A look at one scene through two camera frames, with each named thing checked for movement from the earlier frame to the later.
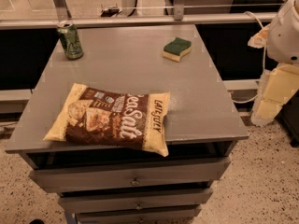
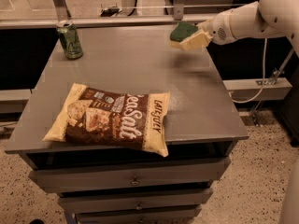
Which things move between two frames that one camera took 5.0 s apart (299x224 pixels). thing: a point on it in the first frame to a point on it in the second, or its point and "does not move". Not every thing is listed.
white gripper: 284,42 to 219,28
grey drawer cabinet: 115,185 does not move
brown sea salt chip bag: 91,115 does not move
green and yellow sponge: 173,49 to 181,31
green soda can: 69,36 does not move
